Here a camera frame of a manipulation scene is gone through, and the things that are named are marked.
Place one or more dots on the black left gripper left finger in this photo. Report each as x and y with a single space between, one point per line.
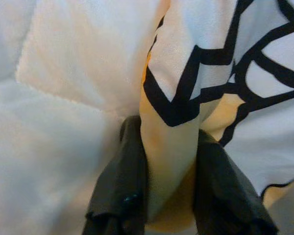
122 181

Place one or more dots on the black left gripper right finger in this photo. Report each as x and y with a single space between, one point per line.
223 186

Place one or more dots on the yellow cartoon print blanket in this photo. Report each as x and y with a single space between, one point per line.
210 49

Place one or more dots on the white quilted mattress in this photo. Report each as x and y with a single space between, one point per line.
63 85

